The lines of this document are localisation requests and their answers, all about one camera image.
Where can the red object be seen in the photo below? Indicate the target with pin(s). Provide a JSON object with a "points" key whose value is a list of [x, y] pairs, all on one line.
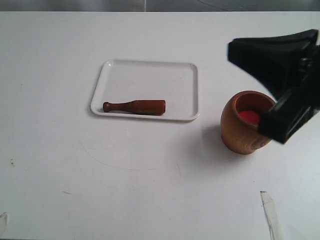
{"points": [[250, 116]]}

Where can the brown wooden mortar bowl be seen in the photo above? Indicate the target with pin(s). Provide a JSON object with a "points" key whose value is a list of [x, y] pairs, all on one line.
{"points": [[238, 134]]}

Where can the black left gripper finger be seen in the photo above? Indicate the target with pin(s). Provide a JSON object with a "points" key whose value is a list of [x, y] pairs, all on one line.
{"points": [[279, 63]]}

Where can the white plastic tray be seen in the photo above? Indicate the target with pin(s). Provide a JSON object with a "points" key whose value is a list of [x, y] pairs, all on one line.
{"points": [[123, 80]]}

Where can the clear tape strip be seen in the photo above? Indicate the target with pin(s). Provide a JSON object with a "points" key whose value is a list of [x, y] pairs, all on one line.
{"points": [[271, 216]]}

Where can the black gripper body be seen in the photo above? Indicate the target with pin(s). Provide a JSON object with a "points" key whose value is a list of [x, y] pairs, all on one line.
{"points": [[311, 80]]}

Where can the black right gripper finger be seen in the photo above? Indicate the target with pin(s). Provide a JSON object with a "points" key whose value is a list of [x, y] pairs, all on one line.
{"points": [[293, 110]]}

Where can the brown wooden pestle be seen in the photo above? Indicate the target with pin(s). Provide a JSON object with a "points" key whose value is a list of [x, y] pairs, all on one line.
{"points": [[154, 107]]}

